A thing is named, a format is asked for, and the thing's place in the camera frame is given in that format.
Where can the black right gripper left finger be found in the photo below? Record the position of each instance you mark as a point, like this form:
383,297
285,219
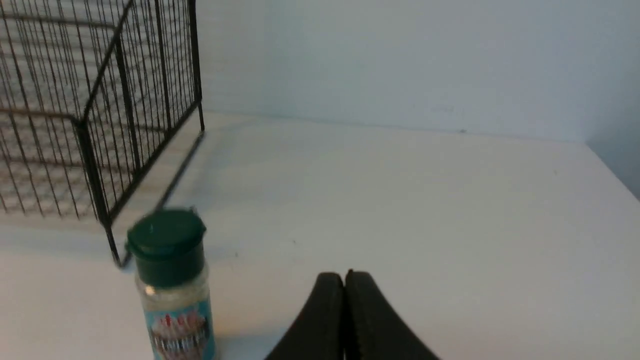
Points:
316,332

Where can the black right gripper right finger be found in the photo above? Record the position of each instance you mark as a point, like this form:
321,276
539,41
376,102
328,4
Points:
372,329

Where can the green-capped seasoning bottle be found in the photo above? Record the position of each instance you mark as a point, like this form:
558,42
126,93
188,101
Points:
171,276

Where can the black wire mesh rack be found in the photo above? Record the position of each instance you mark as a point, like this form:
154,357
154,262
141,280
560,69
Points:
92,93

